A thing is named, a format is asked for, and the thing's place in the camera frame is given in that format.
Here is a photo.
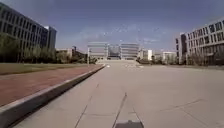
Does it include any pale twin-block building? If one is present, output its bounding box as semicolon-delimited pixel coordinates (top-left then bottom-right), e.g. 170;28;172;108
86;41;140;61

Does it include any small white building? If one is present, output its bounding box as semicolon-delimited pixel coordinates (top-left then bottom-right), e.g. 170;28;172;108
139;49;154;62

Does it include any grey concrete slab pavement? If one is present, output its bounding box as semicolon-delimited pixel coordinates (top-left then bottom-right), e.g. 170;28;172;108
11;61;224;128

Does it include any pale grey straight kerb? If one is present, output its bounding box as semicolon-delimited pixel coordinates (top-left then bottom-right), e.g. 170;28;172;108
0;63;107;128

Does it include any red brick path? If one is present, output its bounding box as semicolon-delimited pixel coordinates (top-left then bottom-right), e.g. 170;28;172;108
0;63;104;108

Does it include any dry grass strip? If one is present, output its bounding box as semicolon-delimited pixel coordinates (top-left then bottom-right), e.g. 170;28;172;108
0;62;90;76

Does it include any row of green trees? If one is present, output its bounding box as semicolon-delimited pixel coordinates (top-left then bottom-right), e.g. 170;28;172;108
0;33;91;65

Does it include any row of bare trees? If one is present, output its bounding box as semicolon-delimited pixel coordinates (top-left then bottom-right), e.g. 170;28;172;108
181;48;224;67

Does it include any white grid-window building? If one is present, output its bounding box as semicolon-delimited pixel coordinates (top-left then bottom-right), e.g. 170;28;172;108
175;19;224;65

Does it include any dark glass-fronted building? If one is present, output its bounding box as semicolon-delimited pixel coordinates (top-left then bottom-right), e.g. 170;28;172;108
0;2;58;51

